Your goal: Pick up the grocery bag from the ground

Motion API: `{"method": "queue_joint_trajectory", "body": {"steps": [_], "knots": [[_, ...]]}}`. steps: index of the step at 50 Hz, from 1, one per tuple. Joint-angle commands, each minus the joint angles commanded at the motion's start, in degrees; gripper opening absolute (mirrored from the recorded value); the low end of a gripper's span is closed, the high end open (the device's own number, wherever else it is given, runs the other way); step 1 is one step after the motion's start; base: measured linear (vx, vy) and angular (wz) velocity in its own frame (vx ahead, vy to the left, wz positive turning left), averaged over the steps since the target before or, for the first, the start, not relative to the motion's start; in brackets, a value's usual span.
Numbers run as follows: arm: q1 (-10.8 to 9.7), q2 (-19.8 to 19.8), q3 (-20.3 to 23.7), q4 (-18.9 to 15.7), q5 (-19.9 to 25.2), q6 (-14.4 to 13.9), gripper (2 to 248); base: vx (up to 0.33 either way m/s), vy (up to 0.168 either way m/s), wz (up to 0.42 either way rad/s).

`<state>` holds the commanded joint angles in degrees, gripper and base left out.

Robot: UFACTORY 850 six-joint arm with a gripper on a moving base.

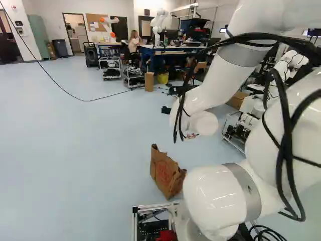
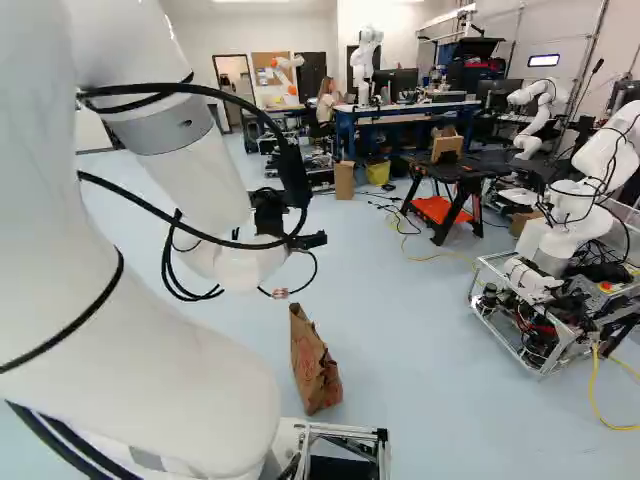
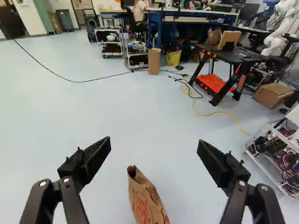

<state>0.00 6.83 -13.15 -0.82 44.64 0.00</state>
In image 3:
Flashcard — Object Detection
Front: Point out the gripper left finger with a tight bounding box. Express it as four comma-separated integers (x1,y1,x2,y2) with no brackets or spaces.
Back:
19,136,111,224

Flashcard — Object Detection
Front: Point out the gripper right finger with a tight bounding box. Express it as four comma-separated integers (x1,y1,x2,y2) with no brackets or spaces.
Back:
196,139,286,224

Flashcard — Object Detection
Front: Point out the brown paper grocery bag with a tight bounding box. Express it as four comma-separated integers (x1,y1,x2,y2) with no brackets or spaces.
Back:
127,165,171,224

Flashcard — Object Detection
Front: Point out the yellow bag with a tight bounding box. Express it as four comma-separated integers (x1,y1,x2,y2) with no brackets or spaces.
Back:
165,49,182,67

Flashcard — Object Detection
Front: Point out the tall brown paper bag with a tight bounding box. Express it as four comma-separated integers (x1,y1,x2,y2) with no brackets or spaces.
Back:
148,47,162,76

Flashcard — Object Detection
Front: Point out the cardboard box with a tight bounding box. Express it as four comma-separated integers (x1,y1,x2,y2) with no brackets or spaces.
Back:
253,83,294,110

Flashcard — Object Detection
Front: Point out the black folding work table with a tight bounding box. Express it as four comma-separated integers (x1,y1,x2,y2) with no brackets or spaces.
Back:
188,42,285,107

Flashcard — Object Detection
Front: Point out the white equipment cart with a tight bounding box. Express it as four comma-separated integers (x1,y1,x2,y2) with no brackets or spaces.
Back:
126,41,150,70

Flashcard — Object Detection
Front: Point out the white robot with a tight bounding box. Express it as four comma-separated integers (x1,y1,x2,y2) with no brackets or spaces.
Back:
260,0,299,57

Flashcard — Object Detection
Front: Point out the grey trash bin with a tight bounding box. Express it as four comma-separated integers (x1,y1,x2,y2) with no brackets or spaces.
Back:
55,9,75,32

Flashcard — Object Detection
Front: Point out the blue workbench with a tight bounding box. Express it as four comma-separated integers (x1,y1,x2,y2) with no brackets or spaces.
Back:
147,7,240,49

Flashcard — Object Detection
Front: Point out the person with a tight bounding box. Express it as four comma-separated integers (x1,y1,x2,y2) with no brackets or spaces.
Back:
133,0,150,28

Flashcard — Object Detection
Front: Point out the white wire frame cart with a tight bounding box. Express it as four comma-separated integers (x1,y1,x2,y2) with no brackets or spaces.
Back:
243,115,299,199

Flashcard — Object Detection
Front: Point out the yellow floor cable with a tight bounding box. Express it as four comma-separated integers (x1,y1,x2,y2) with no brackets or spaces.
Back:
182,82,253,137

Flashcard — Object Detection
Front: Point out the black floor cable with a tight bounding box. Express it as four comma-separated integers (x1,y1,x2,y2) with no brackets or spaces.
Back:
13,38,135,83

